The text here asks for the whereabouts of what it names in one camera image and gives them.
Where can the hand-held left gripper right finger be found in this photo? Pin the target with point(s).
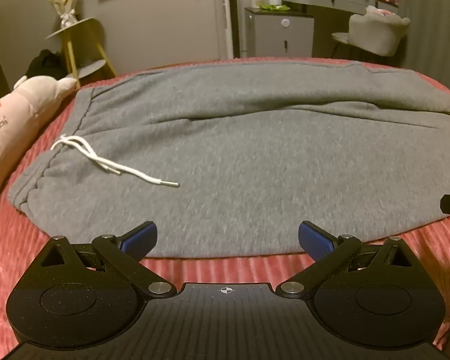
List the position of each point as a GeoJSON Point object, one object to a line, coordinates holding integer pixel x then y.
{"type": "Point", "coordinates": [315, 238]}

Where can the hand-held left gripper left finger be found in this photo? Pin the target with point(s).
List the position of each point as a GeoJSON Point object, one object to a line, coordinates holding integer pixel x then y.
{"type": "Point", "coordinates": [140, 237]}

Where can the grey pants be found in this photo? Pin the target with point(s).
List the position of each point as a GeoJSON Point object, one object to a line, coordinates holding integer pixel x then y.
{"type": "Point", "coordinates": [240, 150]}

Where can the pink ribbed blanket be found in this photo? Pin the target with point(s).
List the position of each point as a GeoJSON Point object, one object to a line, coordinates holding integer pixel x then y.
{"type": "Point", "coordinates": [217, 270]}

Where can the pink plush toy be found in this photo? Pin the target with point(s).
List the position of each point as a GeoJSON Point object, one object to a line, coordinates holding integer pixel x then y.
{"type": "Point", "coordinates": [18, 116]}

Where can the grey curtain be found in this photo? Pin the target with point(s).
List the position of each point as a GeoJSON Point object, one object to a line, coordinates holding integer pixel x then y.
{"type": "Point", "coordinates": [431, 26]}

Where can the white upholstered chair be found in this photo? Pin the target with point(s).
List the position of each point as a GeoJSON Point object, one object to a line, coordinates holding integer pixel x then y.
{"type": "Point", "coordinates": [375, 32]}

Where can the black bag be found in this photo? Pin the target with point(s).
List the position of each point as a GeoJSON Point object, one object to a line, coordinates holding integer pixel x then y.
{"type": "Point", "coordinates": [47, 63]}

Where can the yellow side table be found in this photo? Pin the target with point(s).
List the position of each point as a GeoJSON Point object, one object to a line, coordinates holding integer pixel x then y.
{"type": "Point", "coordinates": [84, 41]}

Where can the grey cabinet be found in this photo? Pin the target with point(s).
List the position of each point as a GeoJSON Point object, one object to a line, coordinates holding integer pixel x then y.
{"type": "Point", "coordinates": [277, 35]}

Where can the green cloth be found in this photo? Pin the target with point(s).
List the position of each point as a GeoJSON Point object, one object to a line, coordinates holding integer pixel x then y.
{"type": "Point", "coordinates": [275, 8]}

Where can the white bowl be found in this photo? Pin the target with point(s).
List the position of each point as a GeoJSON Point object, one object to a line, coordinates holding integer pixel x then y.
{"type": "Point", "coordinates": [257, 2]}

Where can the wrapped flower bouquet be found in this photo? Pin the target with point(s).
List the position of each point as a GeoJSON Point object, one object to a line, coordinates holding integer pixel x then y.
{"type": "Point", "coordinates": [62, 2]}

